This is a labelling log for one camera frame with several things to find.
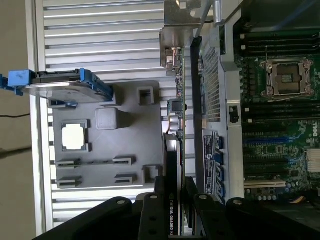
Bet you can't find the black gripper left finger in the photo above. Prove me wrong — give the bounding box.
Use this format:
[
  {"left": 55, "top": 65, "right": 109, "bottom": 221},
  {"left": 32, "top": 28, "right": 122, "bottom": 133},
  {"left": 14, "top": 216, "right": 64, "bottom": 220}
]
[{"left": 32, "top": 176, "right": 167, "bottom": 240}]

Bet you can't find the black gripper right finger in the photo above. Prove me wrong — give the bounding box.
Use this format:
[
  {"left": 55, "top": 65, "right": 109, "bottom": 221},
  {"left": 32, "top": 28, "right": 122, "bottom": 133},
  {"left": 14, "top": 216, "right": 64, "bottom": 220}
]
[{"left": 184, "top": 176, "right": 320, "bottom": 240}]

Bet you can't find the black Nvidia graphics card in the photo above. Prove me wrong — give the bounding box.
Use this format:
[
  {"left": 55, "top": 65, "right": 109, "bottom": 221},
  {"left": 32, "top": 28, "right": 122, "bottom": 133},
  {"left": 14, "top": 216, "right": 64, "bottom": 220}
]
[{"left": 158, "top": 0, "right": 203, "bottom": 237}]

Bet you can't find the white expansion slot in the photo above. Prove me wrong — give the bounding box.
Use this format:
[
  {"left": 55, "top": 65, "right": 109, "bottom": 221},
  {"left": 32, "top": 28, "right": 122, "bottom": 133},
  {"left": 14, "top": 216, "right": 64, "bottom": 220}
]
[{"left": 244, "top": 181, "right": 287, "bottom": 189}]

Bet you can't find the grey plastic parts rack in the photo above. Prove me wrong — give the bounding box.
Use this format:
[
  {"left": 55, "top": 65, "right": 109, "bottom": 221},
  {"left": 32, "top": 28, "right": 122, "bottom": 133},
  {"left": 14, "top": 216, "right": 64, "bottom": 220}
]
[{"left": 48, "top": 79, "right": 166, "bottom": 189}]

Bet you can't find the green Dell motherboard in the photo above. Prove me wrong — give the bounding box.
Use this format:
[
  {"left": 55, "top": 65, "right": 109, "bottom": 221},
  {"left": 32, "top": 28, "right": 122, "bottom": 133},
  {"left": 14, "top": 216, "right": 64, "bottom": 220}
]
[{"left": 233, "top": 24, "right": 320, "bottom": 206}]

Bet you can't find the blue expansion slot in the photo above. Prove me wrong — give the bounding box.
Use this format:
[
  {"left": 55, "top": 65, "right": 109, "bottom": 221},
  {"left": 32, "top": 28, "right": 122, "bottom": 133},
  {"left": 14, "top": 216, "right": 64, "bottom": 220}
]
[{"left": 243, "top": 137, "right": 296, "bottom": 145}]

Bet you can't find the silver CPU chip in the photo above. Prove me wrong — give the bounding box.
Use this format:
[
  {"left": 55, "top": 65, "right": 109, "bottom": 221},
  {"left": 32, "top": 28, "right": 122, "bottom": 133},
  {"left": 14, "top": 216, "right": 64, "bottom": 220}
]
[{"left": 61, "top": 123, "right": 86, "bottom": 151}]

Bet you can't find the silver chipset heatsink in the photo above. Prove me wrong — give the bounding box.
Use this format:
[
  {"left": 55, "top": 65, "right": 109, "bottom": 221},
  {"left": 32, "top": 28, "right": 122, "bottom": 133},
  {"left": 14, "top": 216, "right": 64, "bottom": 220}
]
[{"left": 306, "top": 148, "right": 320, "bottom": 173}]

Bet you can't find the CPU socket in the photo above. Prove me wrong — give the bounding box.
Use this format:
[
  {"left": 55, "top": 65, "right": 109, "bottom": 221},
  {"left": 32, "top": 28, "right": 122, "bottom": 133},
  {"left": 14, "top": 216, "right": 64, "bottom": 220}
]
[{"left": 259, "top": 58, "right": 315, "bottom": 101}]

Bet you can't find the hard disk in blue carrier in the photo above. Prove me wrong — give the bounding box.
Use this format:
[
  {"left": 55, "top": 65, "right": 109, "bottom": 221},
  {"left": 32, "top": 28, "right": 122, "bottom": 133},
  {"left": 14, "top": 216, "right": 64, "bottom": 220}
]
[{"left": 0, "top": 68, "right": 113, "bottom": 104}]

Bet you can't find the open black PC case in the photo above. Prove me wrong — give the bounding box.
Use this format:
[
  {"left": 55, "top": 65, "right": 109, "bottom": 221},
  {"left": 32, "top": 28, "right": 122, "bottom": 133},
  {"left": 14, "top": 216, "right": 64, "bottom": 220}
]
[{"left": 189, "top": 0, "right": 320, "bottom": 240}]

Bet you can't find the yellow black wire bundle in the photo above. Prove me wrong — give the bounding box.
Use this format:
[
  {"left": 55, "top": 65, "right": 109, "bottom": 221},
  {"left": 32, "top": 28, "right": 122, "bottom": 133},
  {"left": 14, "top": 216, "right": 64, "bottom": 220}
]
[{"left": 289, "top": 194, "right": 316, "bottom": 206}]

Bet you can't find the black floor cable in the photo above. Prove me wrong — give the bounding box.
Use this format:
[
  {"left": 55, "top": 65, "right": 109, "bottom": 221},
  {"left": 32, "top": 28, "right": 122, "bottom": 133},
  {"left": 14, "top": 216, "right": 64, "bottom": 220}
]
[{"left": 0, "top": 113, "right": 31, "bottom": 118}]

